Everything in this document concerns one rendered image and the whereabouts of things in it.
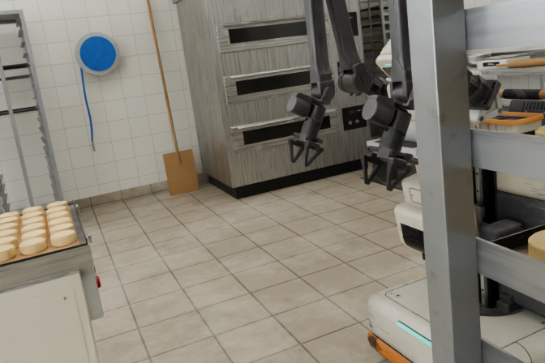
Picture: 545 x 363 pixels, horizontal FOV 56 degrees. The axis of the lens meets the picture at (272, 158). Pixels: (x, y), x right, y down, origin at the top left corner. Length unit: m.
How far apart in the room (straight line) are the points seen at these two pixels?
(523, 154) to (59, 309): 1.00
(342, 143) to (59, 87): 2.73
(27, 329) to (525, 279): 1.00
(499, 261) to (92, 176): 5.03
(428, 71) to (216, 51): 4.09
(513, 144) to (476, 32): 0.09
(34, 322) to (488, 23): 1.04
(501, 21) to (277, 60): 4.30
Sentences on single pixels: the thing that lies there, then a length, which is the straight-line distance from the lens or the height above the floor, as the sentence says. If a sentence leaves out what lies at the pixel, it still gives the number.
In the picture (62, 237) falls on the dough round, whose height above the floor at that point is 0.92.
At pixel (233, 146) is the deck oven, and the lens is 4.50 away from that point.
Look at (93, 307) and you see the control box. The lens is 1.26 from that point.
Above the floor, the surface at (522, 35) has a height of 1.22.
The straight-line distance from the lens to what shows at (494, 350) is 0.48.
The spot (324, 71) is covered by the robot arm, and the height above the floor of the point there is 1.16.
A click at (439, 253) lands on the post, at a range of 0.44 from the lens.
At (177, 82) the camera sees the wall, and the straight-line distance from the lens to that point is 5.39.
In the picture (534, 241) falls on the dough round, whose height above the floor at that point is 1.06.
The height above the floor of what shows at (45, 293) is 0.81.
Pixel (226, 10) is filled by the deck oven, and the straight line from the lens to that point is 4.52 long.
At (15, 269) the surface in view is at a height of 0.88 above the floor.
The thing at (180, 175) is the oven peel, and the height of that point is 0.18.
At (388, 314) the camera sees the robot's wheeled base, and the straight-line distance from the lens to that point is 2.00.
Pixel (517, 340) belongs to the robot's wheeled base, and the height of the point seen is 0.28.
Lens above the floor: 1.23
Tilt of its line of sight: 11 degrees down
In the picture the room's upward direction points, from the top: 7 degrees counter-clockwise
